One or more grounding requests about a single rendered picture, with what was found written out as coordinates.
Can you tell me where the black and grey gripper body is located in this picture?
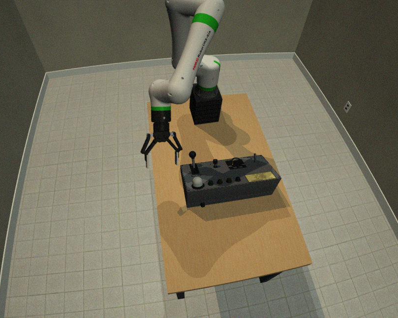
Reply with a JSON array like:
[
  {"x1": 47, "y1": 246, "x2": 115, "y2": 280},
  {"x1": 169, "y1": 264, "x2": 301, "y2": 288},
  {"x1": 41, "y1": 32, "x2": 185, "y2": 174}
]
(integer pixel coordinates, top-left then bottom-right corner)
[{"x1": 153, "y1": 123, "x2": 170, "y2": 143}]

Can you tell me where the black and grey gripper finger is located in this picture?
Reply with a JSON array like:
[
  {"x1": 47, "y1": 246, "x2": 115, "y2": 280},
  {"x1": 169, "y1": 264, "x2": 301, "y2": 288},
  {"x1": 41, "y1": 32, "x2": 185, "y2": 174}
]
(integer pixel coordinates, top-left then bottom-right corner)
[
  {"x1": 164, "y1": 131, "x2": 183, "y2": 165},
  {"x1": 141, "y1": 133, "x2": 161, "y2": 169}
]

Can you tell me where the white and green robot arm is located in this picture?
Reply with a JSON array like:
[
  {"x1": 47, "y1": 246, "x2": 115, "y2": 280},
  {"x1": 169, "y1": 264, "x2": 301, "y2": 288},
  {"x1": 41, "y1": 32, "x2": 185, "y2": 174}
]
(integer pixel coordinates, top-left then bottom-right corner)
[{"x1": 149, "y1": 0, "x2": 225, "y2": 124}]

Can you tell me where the dark grey control console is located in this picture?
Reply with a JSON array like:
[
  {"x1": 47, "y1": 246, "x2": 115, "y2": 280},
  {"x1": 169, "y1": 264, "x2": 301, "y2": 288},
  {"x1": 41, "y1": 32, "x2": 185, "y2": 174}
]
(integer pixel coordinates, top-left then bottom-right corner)
[{"x1": 180, "y1": 151, "x2": 282, "y2": 208}]

